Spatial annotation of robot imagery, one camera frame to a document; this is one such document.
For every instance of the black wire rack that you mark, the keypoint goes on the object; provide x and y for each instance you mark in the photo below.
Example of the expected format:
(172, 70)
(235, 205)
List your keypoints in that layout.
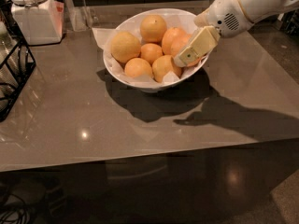
(17, 62)

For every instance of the front left orange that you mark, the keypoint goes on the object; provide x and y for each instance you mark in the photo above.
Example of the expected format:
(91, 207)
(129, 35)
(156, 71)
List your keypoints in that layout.
(137, 67)

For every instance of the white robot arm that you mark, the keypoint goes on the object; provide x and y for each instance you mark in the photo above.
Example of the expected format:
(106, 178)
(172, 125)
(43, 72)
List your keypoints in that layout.
(257, 10)

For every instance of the clear acrylic stand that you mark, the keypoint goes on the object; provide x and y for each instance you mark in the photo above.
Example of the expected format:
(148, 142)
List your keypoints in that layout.
(80, 17)

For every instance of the white ceramic bowl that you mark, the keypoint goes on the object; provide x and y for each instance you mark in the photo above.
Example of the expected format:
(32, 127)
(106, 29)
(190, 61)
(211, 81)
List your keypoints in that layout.
(173, 17)

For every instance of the top back orange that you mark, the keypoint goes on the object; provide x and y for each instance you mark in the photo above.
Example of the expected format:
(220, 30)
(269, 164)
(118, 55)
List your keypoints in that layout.
(152, 28)

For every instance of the left yellow orange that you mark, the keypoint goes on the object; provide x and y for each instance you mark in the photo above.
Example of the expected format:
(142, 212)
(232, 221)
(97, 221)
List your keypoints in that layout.
(124, 46)

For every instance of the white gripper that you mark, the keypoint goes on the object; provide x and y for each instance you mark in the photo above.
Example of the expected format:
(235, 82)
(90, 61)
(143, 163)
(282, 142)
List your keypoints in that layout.
(224, 13)

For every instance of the back right orange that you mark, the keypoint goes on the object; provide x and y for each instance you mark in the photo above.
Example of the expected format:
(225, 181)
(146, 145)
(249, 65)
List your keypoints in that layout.
(169, 36)

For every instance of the front centre orange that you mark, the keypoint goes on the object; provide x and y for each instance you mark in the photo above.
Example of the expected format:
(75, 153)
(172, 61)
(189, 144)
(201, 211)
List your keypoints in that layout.
(163, 65)

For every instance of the centre small orange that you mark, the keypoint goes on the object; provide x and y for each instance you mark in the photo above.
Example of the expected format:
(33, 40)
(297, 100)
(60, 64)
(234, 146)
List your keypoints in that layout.
(151, 52)

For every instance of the large orange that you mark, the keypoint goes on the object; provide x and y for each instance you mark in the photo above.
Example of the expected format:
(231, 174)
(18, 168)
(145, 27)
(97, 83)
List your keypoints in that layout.
(177, 44)

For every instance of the white paper bowl liner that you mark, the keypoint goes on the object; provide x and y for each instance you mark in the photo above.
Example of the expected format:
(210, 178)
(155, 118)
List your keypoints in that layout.
(101, 35)

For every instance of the white lidded canister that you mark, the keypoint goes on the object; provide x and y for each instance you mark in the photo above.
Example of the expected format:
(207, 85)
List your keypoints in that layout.
(40, 21)

